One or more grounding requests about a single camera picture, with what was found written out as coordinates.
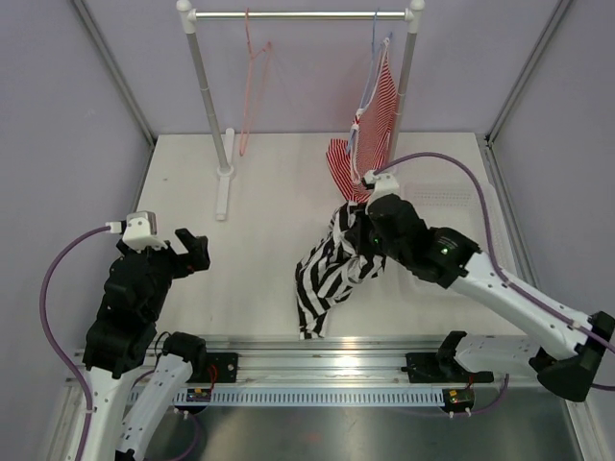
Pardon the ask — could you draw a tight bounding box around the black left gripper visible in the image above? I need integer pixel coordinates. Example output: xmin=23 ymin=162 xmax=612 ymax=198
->
xmin=118 ymin=228 xmax=209 ymax=321

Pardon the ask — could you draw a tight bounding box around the black white striped tank top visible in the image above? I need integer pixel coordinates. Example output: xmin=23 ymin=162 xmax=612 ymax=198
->
xmin=294 ymin=202 xmax=386 ymax=340

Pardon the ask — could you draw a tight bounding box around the pink wire hanger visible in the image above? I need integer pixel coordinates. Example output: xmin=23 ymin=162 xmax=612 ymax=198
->
xmin=238 ymin=9 xmax=272 ymax=157

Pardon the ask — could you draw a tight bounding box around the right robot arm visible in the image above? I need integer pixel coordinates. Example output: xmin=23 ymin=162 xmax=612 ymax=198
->
xmin=365 ymin=192 xmax=614 ymax=402

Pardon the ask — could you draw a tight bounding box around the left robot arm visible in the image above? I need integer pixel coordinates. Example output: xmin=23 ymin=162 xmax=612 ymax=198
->
xmin=83 ymin=229 xmax=210 ymax=460

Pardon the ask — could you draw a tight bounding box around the red white striped tank top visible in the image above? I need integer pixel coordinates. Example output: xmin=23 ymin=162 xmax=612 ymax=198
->
xmin=326 ymin=37 xmax=397 ymax=203

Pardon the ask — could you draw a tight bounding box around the white plastic perforated basket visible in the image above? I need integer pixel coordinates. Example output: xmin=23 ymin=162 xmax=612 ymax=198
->
xmin=401 ymin=182 xmax=517 ymax=274

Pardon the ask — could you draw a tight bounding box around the white metal clothes rack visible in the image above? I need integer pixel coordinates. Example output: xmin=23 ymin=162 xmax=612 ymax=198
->
xmin=175 ymin=0 xmax=427 ymax=222

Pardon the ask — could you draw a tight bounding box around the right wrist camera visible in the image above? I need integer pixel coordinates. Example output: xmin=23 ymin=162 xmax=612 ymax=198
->
xmin=361 ymin=170 xmax=400 ymax=210

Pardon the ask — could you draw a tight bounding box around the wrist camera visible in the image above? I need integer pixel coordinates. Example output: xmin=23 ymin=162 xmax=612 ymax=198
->
xmin=106 ymin=211 xmax=168 ymax=253
xmin=361 ymin=170 xmax=400 ymax=210

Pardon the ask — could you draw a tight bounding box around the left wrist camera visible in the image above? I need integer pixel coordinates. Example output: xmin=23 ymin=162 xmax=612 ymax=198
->
xmin=106 ymin=211 xmax=168 ymax=253

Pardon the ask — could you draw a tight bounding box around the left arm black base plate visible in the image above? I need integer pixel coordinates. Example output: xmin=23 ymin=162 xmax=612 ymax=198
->
xmin=187 ymin=352 xmax=239 ymax=384

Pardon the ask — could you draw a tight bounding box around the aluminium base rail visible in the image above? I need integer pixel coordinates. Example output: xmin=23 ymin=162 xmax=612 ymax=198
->
xmin=64 ymin=335 xmax=539 ymax=391

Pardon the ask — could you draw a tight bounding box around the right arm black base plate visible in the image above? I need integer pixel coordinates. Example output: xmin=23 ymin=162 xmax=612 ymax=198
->
xmin=401 ymin=352 xmax=469 ymax=384

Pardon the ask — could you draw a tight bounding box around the aluminium enclosure frame rail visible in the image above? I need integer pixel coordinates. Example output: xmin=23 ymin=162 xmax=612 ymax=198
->
xmin=477 ymin=0 xmax=575 ymax=284

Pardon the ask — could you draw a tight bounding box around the white slotted cable duct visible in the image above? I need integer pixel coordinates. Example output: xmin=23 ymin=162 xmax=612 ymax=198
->
xmin=173 ymin=388 xmax=444 ymax=407

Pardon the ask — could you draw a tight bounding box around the light blue wire hanger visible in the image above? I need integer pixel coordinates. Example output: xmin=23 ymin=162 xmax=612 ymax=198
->
xmin=346 ymin=10 xmax=393 ymax=155

